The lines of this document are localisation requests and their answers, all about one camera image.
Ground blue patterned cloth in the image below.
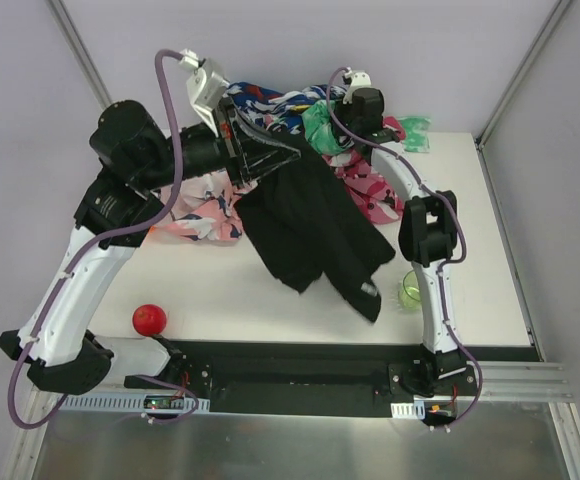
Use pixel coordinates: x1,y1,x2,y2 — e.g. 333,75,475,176
225,82,346,135

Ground green white cloth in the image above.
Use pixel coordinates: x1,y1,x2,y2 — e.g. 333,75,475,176
301,100,431,156

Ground light pink bird-print cloth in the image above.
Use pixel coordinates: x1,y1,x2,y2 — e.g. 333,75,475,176
156,171,247,244

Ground black cloth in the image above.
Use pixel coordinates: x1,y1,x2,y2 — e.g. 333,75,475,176
235,134,395,323

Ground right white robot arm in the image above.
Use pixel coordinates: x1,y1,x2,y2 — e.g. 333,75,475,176
229,83,471,397

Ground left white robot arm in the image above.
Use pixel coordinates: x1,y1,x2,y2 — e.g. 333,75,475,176
0,99,301,395

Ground magenta pink camo cloth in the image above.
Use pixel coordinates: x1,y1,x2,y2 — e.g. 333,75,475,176
319,115,407,226

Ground green transparent cup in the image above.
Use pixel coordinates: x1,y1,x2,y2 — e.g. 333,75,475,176
398,270,421,311

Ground red apple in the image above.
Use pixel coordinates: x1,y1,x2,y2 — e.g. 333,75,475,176
132,304,167,337

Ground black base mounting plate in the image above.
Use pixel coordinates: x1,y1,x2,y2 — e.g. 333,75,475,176
119,340,476,416

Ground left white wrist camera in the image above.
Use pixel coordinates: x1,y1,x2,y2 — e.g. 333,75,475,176
179,49,230,137

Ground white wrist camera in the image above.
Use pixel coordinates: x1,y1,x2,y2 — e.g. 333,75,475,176
342,68,372,103
179,49,230,137

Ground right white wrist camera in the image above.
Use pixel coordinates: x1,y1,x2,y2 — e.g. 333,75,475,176
342,68,372,103

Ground left aluminium frame post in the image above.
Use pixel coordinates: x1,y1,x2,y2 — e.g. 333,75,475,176
44,0,113,109

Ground aluminium frame post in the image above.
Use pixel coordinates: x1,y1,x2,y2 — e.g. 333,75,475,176
44,0,113,109
475,0,575,151

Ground right aluminium frame post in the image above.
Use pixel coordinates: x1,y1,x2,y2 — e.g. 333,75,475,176
475,0,575,151

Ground right white cable duct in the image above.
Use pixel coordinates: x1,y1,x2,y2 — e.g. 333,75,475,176
390,399,426,420

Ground white cable duct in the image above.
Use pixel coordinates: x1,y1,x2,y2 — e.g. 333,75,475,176
390,399,426,420
61,393,210,415

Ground aluminium front rail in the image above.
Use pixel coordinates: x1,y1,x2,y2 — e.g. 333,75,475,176
32,349,576,401

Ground left white cable duct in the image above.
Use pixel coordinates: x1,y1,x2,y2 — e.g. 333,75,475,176
61,393,210,415

